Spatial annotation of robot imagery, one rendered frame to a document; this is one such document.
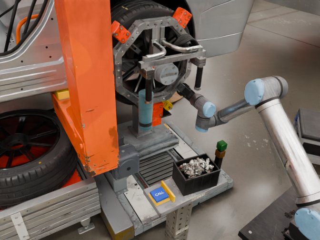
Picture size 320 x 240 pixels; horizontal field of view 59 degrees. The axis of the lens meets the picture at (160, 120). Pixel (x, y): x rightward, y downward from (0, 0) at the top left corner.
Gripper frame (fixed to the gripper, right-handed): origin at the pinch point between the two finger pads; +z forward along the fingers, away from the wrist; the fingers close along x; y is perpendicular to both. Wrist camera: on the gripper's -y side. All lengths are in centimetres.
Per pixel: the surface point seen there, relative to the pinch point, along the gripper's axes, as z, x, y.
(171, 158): -11, -46, 37
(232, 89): 58, 42, 133
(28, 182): -25, -89, -62
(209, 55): 7.5, 33.3, 14.8
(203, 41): 7.5, 35.6, 0.9
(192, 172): -69, -31, -20
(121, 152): -23, -54, -22
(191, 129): 18, -21, 70
